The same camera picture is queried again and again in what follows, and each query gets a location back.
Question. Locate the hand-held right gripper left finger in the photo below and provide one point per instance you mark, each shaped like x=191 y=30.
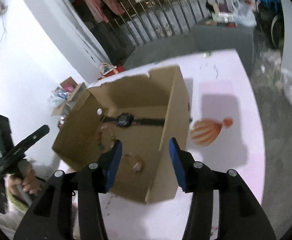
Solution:
x=114 y=165

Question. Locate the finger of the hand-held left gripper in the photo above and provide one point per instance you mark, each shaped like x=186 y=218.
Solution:
x=33 y=136

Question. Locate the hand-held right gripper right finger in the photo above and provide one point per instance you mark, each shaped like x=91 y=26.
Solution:
x=177 y=165

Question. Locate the black smart watch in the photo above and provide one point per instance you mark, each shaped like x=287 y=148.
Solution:
x=123 y=120

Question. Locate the large cardboard box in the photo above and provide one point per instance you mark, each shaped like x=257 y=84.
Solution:
x=175 y=105

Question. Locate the person's left hand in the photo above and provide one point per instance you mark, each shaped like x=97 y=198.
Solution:
x=31 y=182

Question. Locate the green container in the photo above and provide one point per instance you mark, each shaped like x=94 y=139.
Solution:
x=61 y=122

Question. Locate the pink balloon print tablecloth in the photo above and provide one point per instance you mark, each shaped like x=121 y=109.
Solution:
x=223 y=167

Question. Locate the bag of small toys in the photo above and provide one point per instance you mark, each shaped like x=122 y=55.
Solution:
x=58 y=96

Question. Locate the white fleece garment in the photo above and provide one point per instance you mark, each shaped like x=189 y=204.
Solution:
x=1 y=220

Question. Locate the small open cardboard box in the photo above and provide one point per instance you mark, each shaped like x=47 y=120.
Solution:
x=78 y=87

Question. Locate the red white bag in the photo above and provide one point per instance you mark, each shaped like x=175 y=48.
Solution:
x=111 y=71

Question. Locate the white curtain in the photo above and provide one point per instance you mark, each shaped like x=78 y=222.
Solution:
x=86 y=42

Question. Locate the metal railing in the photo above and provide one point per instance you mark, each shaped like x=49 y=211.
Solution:
x=185 y=17

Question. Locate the red tape roll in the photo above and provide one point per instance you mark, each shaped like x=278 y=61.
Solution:
x=231 y=25

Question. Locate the flat white box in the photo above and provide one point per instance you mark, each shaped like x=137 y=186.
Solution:
x=225 y=17

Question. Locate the small white plastic bag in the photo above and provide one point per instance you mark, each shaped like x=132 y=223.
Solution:
x=244 y=15

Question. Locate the wheelchair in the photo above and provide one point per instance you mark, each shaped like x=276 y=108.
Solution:
x=275 y=30

